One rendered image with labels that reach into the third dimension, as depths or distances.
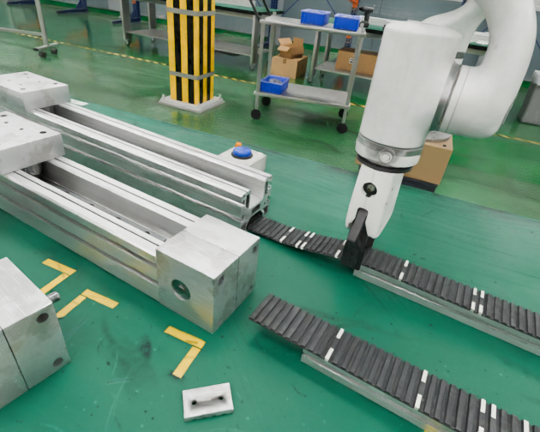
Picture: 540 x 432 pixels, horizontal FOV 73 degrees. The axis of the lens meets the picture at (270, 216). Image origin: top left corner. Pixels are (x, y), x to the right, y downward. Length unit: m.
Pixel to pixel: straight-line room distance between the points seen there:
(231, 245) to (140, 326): 0.15
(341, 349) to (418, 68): 0.32
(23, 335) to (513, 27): 0.56
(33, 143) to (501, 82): 0.66
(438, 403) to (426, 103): 0.32
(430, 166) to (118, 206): 0.71
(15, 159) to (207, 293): 0.40
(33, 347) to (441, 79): 0.51
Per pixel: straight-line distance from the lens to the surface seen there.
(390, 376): 0.45
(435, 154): 0.97
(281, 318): 0.47
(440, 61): 0.46
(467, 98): 0.46
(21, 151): 0.71
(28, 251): 0.67
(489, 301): 0.61
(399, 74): 0.46
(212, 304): 0.45
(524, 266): 0.80
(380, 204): 0.50
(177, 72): 3.89
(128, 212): 0.61
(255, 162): 0.78
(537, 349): 0.62
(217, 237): 0.48
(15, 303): 0.44
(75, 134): 0.87
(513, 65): 0.46
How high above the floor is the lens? 1.16
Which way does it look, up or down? 33 degrees down
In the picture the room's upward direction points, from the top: 7 degrees clockwise
